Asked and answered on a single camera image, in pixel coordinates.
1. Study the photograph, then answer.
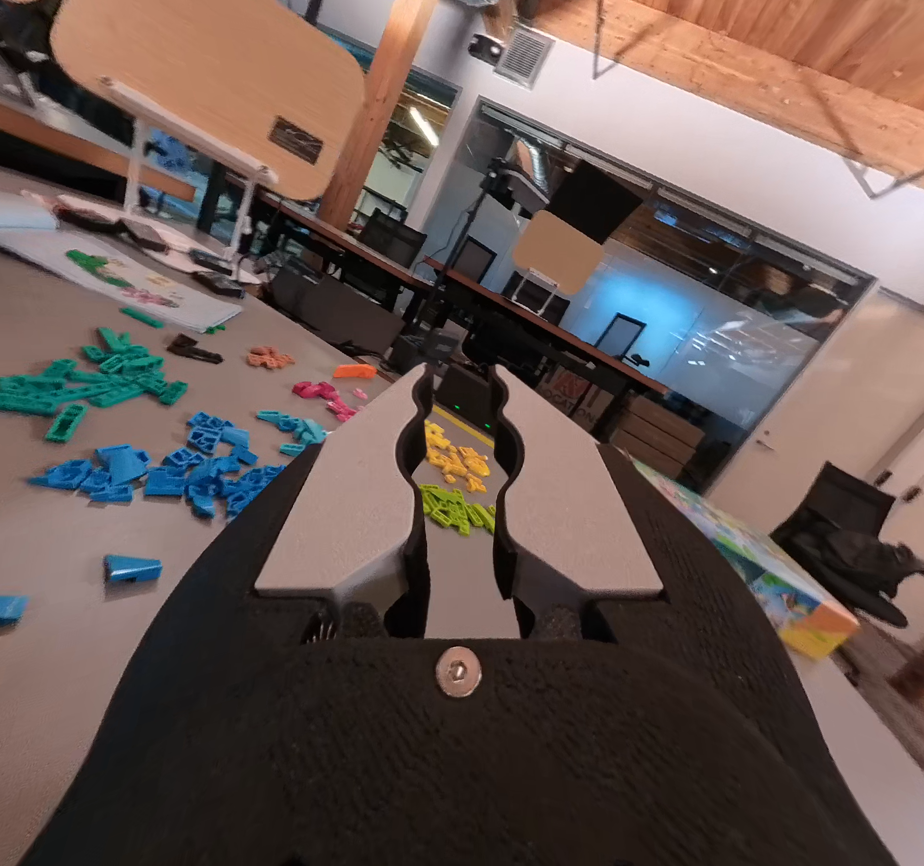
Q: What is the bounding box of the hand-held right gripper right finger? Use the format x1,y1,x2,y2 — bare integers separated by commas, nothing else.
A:
491,362,664,641

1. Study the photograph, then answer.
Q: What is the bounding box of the black mesh office chair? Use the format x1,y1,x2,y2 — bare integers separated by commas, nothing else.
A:
357,207,428,271

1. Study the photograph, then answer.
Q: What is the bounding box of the lego instruction booklet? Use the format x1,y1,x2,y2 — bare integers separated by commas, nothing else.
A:
0,194,244,333

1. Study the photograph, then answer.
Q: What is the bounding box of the pile of turquoise lego pieces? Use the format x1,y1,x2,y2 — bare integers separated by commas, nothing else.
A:
256,409,331,457

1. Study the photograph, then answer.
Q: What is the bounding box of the pile of blue lego pieces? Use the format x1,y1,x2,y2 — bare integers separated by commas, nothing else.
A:
27,411,287,522

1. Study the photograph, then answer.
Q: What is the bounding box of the pile of pink lego pieces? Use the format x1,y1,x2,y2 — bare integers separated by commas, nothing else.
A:
292,379,371,421

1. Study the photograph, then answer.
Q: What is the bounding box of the black camera tripod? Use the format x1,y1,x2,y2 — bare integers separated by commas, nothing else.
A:
408,155,524,376

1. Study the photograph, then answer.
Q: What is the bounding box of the pile of teal lego plates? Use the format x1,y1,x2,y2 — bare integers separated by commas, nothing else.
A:
0,328,190,446

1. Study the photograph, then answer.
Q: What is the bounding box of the pile of yellow lego pieces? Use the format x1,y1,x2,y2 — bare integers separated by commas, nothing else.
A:
423,420,495,496

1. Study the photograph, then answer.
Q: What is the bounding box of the brown top office desk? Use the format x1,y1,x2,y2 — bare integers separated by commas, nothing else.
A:
217,173,434,304
422,256,668,448
0,57,199,201

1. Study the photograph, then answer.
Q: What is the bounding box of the white door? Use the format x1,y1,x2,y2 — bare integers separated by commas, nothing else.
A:
711,288,924,520

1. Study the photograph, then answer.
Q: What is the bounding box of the black carrying case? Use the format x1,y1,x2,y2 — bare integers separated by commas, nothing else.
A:
270,263,407,365

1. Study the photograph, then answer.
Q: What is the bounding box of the black battery charger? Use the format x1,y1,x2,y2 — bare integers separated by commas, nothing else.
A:
396,332,457,376

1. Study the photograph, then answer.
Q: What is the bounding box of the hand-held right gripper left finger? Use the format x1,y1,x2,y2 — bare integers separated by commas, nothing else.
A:
254,362,436,637

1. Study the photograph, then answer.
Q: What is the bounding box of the wooden support post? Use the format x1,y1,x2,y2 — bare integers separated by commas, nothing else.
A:
316,0,464,232

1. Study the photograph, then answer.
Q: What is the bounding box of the white vent grille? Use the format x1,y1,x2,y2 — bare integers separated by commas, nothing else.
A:
494,23,557,91

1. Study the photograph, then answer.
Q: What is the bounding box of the black square panel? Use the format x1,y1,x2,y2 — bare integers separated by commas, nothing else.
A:
551,158,645,246

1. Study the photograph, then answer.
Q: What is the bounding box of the pile of lime lego pieces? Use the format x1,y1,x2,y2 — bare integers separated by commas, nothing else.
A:
417,483,499,538

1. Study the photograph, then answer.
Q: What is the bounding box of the colourful lego box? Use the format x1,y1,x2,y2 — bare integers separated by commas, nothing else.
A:
630,456,861,662

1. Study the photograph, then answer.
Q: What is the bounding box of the stack of cardboard boxes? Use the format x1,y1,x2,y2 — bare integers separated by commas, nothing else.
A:
538,375,706,480

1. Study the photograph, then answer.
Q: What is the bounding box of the black power box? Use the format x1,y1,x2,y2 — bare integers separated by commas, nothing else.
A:
432,366,506,442

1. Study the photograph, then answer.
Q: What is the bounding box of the white tray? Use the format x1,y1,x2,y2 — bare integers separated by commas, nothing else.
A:
22,0,367,282

